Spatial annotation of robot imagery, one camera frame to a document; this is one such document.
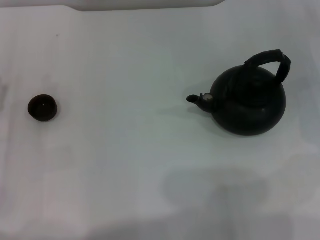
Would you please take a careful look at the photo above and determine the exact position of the small dark brown teacup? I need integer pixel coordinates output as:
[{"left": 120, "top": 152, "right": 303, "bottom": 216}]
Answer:
[{"left": 27, "top": 94, "right": 60, "bottom": 123}]

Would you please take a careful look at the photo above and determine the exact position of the black round teapot with handle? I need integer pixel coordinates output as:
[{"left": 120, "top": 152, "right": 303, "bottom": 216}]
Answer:
[{"left": 186, "top": 48, "right": 293, "bottom": 137}]

